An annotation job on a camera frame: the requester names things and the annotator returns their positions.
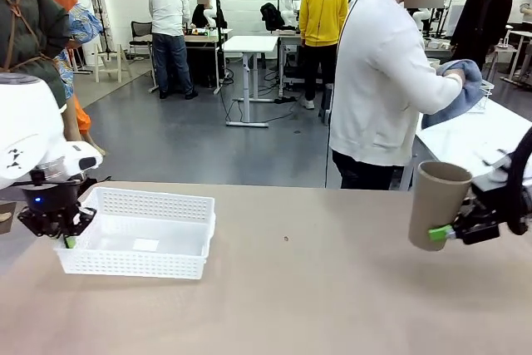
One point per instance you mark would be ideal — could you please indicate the black mesh chair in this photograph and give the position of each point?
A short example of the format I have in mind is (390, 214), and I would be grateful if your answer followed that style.
(141, 31)

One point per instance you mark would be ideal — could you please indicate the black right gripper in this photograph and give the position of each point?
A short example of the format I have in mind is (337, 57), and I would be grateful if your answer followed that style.
(492, 209)

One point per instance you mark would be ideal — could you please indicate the white standing desk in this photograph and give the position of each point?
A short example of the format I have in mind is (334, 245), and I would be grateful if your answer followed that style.
(249, 43)

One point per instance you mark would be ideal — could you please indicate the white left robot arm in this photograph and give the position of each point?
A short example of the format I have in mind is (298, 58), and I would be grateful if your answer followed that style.
(29, 122)

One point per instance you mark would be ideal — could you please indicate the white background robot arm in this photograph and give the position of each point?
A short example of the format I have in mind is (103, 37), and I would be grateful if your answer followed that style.
(210, 10)
(290, 1)

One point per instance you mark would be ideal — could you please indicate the person in dark vest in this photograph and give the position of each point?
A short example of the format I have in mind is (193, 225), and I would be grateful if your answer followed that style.
(83, 22)

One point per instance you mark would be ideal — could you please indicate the black stand pole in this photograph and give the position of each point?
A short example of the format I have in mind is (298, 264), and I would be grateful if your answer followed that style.
(216, 39)

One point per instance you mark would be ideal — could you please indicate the person in yellow hoodie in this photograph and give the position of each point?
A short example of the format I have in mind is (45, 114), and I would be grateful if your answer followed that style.
(322, 10)

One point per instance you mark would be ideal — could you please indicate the brown paper cup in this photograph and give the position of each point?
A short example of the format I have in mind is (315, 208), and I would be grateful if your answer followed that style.
(436, 201)

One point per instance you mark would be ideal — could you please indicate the person's right hand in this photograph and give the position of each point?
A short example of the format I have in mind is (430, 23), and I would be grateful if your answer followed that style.
(456, 75)

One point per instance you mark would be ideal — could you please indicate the wooden top desk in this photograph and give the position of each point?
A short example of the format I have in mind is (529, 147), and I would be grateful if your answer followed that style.
(203, 37)

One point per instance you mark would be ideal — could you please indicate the blue cleaning towel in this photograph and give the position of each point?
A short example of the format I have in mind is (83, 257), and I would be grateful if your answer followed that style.
(465, 97)

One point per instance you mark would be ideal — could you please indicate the white step stool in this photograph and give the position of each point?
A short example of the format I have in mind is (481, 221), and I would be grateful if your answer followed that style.
(110, 55)

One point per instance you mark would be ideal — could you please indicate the white perforated plastic basket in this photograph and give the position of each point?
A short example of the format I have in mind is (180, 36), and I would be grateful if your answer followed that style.
(137, 243)

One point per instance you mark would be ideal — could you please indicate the person in black coat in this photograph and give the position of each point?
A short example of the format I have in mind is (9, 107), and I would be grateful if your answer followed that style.
(482, 18)

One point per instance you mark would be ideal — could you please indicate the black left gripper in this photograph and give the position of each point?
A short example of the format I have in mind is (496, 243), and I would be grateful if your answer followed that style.
(50, 201)

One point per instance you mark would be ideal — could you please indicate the black jacket on desk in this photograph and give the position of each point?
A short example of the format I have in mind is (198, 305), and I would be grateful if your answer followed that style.
(272, 16)

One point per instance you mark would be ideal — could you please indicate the seated person in black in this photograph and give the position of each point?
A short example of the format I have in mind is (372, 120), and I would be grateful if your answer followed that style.
(205, 14)

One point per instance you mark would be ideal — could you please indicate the white side table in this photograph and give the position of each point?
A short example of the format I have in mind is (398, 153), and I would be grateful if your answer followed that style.
(457, 143)

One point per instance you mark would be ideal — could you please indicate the person in white shirt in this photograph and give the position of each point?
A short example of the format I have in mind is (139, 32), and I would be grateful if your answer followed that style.
(168, 6)

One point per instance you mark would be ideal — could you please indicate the person's right forearm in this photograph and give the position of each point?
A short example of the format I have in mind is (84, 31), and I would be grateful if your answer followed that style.
(432, 91)

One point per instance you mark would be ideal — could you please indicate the person in white sweater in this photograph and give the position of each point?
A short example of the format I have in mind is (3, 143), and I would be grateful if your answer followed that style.
(374, 80)

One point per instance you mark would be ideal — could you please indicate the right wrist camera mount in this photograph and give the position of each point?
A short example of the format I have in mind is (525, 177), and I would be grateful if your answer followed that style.
(492, 182)

